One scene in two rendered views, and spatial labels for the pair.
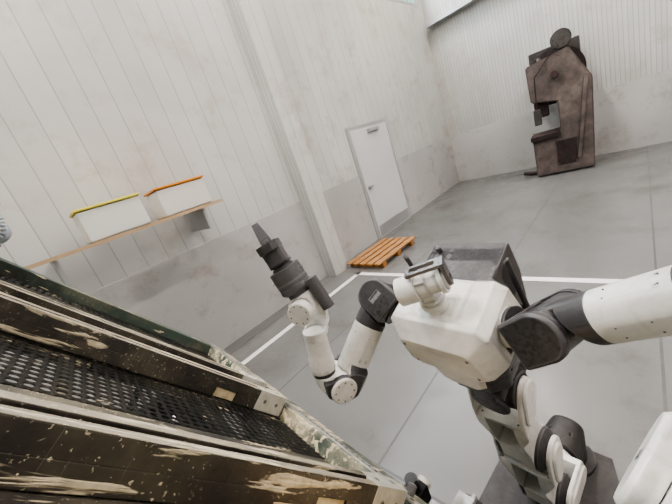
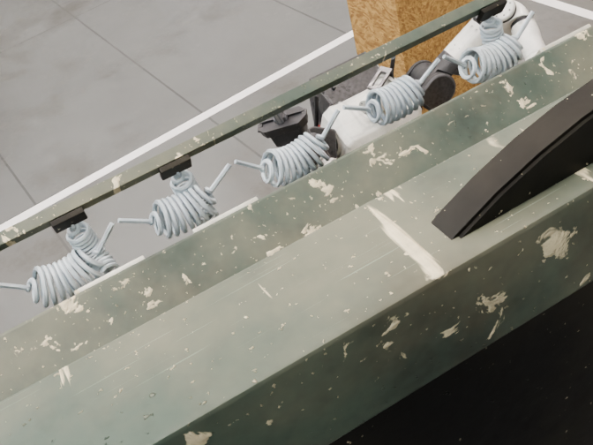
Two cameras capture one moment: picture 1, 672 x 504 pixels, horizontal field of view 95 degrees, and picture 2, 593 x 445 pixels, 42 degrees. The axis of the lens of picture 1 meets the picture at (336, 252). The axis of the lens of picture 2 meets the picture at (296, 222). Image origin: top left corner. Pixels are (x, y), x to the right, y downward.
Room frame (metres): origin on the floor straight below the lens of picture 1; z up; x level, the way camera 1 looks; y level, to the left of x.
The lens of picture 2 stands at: (0.35, 1.66, 2.57)
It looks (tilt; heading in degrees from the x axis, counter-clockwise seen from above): 40 degrees down; 289
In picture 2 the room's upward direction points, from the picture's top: 17 degrees counter-clockwise
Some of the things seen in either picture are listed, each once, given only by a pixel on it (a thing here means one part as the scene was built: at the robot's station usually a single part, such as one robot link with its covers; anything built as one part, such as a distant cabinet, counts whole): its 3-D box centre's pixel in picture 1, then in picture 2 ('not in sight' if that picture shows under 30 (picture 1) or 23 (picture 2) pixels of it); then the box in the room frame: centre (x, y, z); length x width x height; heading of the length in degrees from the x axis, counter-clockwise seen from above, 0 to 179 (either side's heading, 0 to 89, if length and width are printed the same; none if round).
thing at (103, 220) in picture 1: (111, 219); not in sight; (2.89, 1.79, 1.87); 0.51 x 0.42 x 0.28; 132
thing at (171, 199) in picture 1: (179, 198); not in sight; (3.31, 1.33, 1.87); 0.50 x 0.42 x 0.28; 132
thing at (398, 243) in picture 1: (382, 252); not in sight; (4.92, -0.74, 0.05); 1.11 x 0.74 x 0.10; 132
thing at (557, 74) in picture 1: (552, 107); not in sight; (6.34, -5.09, 1.29); 1.33 x 1.15 x 2.58; 42
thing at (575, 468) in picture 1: (550, 475); not in sight; (0.89, -0.53, 0.28); 0.21 x 0.20 x 0.13; 126
